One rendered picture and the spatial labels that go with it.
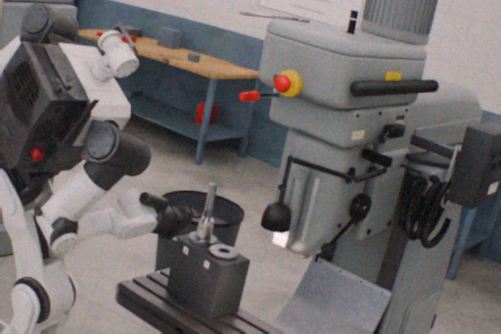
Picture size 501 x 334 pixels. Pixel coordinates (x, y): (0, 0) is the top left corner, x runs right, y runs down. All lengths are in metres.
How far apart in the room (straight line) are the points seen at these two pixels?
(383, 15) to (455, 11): 4.28
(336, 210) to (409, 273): 0.53
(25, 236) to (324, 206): 0.81
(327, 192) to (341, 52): 0.38
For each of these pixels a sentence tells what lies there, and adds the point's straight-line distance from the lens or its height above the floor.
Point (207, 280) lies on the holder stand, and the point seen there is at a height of 1.08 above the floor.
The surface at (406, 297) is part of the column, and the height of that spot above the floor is 1.11.
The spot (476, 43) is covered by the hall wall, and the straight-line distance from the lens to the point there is 6.11.
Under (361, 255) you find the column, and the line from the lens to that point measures 2.27.
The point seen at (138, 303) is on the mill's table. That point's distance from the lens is 2.26.
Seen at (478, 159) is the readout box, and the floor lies 1.65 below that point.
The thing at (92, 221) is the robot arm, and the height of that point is 1.29.
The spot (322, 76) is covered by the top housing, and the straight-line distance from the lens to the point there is 1.58.
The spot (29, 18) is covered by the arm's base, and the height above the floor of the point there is 1.78.
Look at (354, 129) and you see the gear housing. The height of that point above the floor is 1.68.
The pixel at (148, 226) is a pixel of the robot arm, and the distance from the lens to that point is 1.94.
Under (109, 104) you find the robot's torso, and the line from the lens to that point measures 1.75.
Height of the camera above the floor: 2.03
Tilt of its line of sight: 18 degrees down
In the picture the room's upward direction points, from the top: 10 degrees clockwise
